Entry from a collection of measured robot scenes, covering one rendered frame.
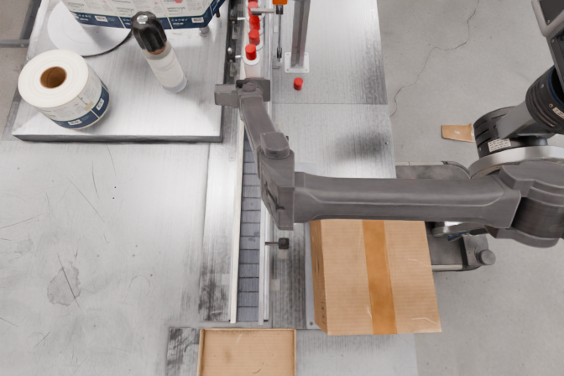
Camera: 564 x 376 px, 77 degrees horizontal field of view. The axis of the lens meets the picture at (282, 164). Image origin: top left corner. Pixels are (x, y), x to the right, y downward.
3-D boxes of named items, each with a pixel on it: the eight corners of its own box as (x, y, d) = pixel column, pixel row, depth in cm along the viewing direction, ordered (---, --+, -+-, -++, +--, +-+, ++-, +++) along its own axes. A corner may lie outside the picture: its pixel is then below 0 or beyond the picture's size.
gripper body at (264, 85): (236, 78, 106) (233, 80, 99) (270, 79, 106) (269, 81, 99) (237, 100, 108) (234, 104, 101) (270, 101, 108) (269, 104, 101)
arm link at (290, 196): (253, 242, 51) (250, 181, 46) (262, 190, 63) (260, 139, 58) (572, 249, 49) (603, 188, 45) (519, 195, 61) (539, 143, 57)
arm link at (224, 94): (257, 122, 92) (255, 90, 88) (212, 122, 92) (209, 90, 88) (258, 107, 102) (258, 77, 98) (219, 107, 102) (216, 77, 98)
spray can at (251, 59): (247, 80, 121) (241, 40, 102) (262, 80, 121) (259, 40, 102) (247, 93, 120) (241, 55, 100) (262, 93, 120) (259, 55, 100)
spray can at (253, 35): (252, 66, 123) (247, 24, 104) (266, 69, 123) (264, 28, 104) (248, 79, 121) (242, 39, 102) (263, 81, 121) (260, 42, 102)
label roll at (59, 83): (122, 96, 118) (102, 71, 105) (76, 140, 113) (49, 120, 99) (81, 66, 122) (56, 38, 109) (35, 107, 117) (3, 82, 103)
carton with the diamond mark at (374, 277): (309, 216, 109) (319, 195, 83) (387, 215, 109) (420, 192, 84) (315, 324, 98) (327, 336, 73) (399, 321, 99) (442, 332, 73)
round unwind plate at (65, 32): (59, -11, 134) (57, -14, 133) (140, -10, 134) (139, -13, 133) (40, 57, 123) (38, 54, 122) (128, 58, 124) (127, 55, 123)
